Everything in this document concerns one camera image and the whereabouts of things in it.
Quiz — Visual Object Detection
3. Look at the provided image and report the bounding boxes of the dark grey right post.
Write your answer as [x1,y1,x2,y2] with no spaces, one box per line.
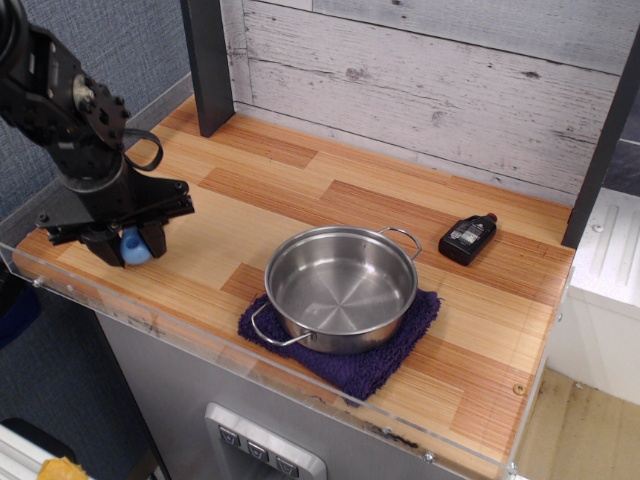
[560,0,640,248]

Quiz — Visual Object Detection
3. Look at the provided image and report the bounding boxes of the dark grey left post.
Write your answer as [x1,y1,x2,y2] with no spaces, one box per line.
[180,0,235,137]

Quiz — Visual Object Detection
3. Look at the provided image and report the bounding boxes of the stainless steel pot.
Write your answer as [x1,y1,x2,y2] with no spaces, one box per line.
[250,225,422,355]

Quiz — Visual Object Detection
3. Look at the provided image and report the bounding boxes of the dark grey post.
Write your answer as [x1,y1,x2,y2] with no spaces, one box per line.
[560,0,640,248]
[180,0,235,137]

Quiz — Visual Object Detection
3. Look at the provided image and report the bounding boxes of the purple towel cloth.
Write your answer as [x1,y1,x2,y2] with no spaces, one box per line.
[238,290,441,401]

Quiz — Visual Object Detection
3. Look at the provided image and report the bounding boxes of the small black bottle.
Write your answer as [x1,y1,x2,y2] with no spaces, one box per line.
[438,213,498,266]

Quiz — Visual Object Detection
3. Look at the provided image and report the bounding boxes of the yellow black object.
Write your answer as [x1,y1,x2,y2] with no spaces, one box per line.
[36,457,90,480]

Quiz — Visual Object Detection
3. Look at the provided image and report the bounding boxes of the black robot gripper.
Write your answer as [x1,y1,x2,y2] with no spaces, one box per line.
[35,167,194,267]

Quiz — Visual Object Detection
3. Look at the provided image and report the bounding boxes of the white side cabinet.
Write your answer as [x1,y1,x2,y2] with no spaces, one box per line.
[546,188,639,404]

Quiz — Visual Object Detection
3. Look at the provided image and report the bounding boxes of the blue grey toy spoon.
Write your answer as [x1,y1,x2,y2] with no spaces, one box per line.
[120,227,151,265]

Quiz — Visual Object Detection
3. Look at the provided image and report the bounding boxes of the silver button panel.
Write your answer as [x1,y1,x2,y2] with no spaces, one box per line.
[204,402,328,479]

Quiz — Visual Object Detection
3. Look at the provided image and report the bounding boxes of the clear acrylic guard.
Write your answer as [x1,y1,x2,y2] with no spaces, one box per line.
[0,72,576,476]

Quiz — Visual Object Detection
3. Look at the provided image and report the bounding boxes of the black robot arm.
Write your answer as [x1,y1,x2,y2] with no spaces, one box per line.
[1,1,194,267]

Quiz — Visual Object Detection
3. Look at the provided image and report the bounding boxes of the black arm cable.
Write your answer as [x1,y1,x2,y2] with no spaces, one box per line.
[119,127,165,173]

